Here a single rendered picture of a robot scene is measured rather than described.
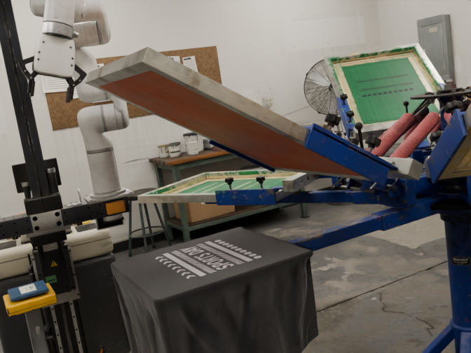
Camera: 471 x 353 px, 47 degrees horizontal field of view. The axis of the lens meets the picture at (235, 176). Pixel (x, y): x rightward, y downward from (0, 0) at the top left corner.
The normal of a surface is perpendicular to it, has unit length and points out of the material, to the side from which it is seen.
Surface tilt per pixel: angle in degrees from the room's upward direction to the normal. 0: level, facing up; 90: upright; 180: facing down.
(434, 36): 90
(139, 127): 90
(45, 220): 90
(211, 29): 90
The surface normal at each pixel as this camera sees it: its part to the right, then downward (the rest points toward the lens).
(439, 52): -0.87, 0.20
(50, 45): 0.37, 0.07
